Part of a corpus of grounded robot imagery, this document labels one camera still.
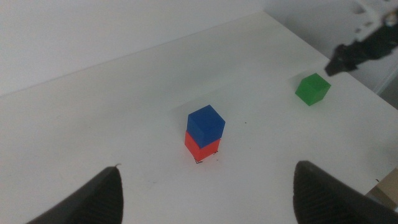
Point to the red cube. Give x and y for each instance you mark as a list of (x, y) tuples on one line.
[(202, 151)]

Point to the blue cube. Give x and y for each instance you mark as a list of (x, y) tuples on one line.
[(205, 126)]

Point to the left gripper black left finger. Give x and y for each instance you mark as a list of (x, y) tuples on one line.
[(96, 202)]

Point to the white perforated bracket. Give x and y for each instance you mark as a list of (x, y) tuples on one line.
[(368, 17)]

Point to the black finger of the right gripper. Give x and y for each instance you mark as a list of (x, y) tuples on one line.
[(342, 60)]

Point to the beige cardboard box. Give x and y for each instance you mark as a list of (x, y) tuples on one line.
[(387, 193)]

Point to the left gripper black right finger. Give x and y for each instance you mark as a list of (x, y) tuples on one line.
[(323, 199)]

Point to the green cube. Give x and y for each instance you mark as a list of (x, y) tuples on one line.
[(312, 90)]

